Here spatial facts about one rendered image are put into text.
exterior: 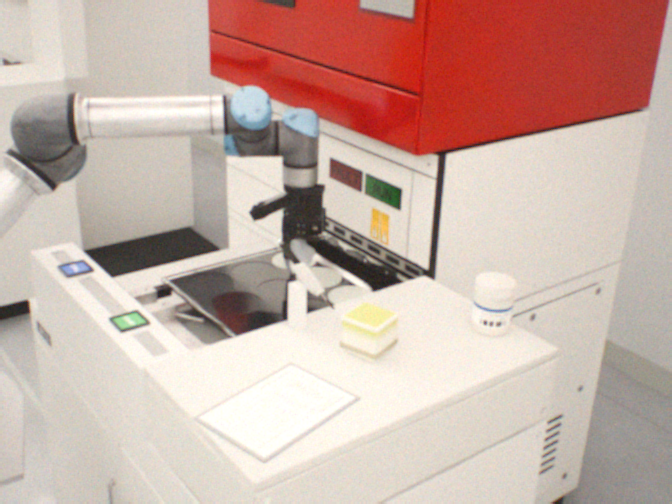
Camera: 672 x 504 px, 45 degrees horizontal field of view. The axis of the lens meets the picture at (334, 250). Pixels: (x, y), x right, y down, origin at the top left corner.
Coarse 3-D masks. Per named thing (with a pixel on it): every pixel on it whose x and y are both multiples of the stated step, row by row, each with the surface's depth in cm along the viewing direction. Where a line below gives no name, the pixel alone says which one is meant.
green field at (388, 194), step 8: (368, 176) 175; (368, 184) 176; (376, 184) 173; (384, 184) 171; (368, 192) 176; (376, 192) 174; (384, 192) 172; (392, 192) 170; (384, 200) 172; (392, 200) 170
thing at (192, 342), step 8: (168, 320) 164; (176, 320) 164; (168, 328) 161; (176, 328) 161; (184, 328) 161; (176, 336) 158; (184, 336) 158; (192, 336) 159; (192, 344) 156; (200, 344) 156
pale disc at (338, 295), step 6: (336, 288) 175; (342, 288) 175; (348, 288) 175; (354, 288) 175; (360, 288) 175; (330, 294) 172; (336, 294) 172; (342, 294) 172; (348, 294) 173; (354, 294) 173; (360, 294) 173; (330, 300) 170; (336, 300) 170; (342, 300) 170; (348, 300) 170
